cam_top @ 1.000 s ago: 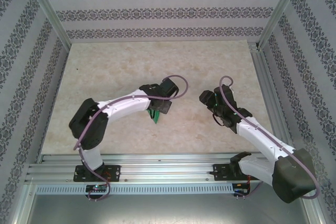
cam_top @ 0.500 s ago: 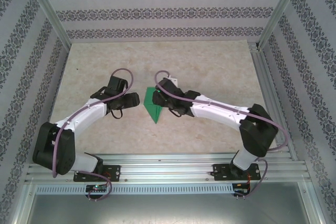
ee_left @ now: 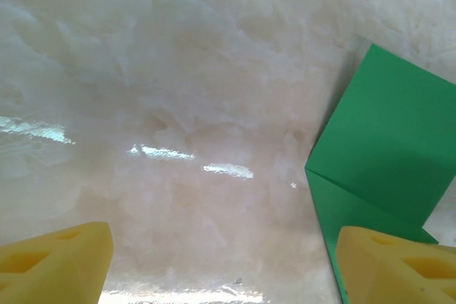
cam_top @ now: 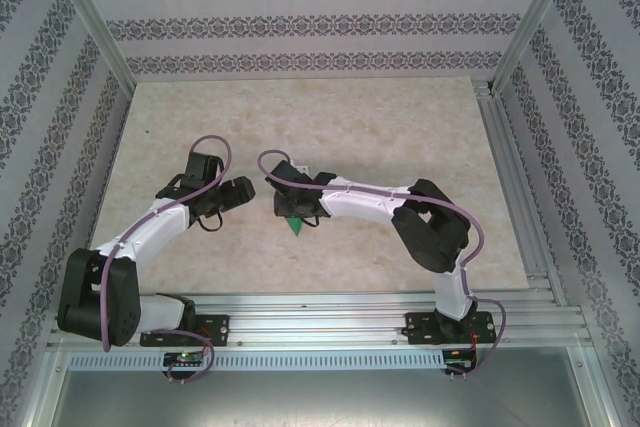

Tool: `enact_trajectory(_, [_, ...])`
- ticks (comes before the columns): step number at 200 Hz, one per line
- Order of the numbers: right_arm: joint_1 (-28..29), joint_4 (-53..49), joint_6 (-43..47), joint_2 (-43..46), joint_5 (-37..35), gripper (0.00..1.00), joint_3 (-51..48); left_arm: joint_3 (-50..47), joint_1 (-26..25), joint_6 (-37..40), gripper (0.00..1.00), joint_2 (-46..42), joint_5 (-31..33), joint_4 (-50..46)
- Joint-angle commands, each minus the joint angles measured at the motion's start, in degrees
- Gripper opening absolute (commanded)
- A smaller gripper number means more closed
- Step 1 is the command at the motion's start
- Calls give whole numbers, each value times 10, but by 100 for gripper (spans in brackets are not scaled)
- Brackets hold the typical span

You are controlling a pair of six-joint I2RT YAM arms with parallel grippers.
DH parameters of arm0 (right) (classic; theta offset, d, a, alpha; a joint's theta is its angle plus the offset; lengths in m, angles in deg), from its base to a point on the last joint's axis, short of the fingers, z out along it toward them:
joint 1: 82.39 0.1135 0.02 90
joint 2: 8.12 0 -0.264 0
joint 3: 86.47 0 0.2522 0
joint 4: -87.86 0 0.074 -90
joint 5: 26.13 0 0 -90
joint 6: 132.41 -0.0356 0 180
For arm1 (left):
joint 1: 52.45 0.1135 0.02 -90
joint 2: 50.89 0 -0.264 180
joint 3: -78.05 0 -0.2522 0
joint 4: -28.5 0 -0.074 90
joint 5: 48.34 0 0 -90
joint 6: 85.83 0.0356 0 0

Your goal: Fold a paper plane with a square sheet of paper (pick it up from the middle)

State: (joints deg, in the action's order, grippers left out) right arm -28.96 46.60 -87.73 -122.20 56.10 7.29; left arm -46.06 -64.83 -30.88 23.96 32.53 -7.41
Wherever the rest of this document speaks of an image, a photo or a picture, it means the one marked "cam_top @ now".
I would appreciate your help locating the green square paper sheet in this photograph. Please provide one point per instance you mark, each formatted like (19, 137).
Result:
(296, 228)

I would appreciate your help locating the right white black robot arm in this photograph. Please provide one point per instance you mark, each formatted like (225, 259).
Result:
(435, 232)

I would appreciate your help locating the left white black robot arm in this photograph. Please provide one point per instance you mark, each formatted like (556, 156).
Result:
(100, 297)

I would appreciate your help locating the aluminium mounting rail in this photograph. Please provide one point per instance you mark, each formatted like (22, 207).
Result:
(320, 317)

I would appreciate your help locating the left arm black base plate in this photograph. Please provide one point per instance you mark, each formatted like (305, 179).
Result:
(215, 329)

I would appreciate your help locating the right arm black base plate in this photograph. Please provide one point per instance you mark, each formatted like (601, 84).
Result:
(417, 327)

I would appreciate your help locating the aluminium frame post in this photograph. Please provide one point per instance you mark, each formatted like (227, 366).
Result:
(537, 17)
(92, 17)

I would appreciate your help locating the aluminium side rail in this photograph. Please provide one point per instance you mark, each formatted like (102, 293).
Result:
(520, 172)

